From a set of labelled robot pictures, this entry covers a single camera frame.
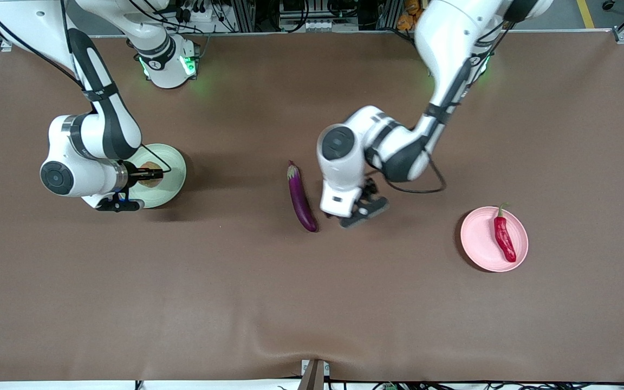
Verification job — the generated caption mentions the white power strip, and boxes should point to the white power strip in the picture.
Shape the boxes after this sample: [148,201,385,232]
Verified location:
[177,0,220,23]

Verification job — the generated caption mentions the orange snack packs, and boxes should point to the orange snack packs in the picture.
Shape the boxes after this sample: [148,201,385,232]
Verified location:
[397,0,426,31]

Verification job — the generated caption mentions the aluminium table edge rail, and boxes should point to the aluminium table edge rail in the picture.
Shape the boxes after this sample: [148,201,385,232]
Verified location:
[11,28,616,38]

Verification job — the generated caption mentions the pale green round plate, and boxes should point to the pale green round plate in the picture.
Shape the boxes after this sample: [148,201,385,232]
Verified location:
[128,143,187,209]

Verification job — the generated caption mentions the yellow pink peach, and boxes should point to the yellow pink peach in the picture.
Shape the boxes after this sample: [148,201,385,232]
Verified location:
[139,161,162,189]

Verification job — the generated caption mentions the purple eggplant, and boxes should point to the purple eggplant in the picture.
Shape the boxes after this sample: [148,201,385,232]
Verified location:
[287,160,319,233]

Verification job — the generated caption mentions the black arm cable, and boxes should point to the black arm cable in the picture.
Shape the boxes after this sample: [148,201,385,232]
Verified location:
[366,11,513,194]
[0,0,173,174]

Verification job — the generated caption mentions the red chili pepper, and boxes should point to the red chili pepper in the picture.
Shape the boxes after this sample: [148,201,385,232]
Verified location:
[493,203,517,263]

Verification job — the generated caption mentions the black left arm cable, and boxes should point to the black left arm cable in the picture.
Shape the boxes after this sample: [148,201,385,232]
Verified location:
[366,11,513,194]

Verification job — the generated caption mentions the table edge clamp bracket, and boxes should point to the table edge clamp bracket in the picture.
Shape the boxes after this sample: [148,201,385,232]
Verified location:
[298,359,330,390]

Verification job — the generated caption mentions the pink round plate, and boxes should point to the pink round plate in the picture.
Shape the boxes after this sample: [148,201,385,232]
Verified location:
[460,206,529,272]

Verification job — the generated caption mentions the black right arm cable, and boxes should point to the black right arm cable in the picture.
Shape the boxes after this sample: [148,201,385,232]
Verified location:
[0,0,173,174]

